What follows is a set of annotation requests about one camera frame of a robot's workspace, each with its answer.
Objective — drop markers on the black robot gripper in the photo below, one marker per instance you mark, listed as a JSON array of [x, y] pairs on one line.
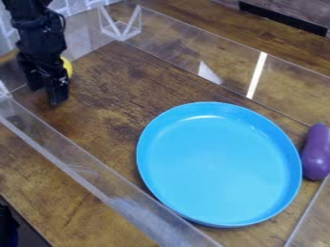
[[41, 46]]

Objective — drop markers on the yellow lemon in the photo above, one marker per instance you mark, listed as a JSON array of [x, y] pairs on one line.
[[68, 65]]

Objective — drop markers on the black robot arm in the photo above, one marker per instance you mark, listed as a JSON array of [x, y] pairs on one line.
[[30, 9]]

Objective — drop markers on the blue round tray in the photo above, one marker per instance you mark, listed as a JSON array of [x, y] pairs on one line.
[[220, 164]]

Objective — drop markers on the dark object at table edge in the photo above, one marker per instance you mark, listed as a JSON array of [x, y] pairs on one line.
[[9, 228]]

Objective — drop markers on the black baseboard strip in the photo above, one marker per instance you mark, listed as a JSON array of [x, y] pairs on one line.
[[284, 19]]

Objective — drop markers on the purple toy eggplant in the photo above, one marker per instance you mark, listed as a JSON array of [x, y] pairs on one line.
[[316, 154]]

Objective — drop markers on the clear acrylic enclosure wall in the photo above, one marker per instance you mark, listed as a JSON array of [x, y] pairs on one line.
[[145, 56]]

